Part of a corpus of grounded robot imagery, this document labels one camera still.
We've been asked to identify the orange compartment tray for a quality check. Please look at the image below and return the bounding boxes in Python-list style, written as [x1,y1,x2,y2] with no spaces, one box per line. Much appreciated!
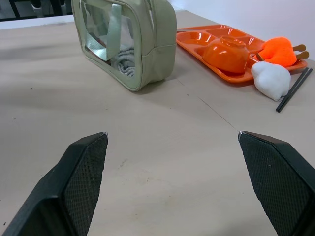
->
[176,24,309,85]

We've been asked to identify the black frame furniture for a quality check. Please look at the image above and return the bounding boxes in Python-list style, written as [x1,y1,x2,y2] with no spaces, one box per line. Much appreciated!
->
[0,0,73,22]

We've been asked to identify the orange plastic bowl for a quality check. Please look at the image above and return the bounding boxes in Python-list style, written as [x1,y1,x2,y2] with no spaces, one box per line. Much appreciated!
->
[202,35,250,74]

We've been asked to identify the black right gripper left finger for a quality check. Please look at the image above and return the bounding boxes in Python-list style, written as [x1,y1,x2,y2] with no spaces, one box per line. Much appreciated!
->
[0,131,109,236]

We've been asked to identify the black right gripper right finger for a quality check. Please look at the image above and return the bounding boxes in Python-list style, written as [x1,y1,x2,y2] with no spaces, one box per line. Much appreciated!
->
[237,130,315,236]

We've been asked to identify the pale green zippered bag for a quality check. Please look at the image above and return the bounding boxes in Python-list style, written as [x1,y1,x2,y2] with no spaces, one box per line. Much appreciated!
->
[71,0,178,92]

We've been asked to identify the white plush drumstick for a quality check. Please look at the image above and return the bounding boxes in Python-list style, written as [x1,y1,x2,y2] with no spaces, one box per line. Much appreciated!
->
[251,53,292,102]

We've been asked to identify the grey rolled towel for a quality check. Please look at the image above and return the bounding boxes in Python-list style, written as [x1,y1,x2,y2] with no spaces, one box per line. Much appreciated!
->
[110,46,136,78]

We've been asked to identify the orange plush drumstick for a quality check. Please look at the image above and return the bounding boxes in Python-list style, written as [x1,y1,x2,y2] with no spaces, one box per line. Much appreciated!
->
[263,36,307,58]
[260,48,310,67]

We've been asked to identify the black chopstick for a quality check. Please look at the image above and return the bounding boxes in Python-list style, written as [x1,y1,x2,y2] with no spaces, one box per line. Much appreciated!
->
[278,68,314,113]
[276,67,310,111]

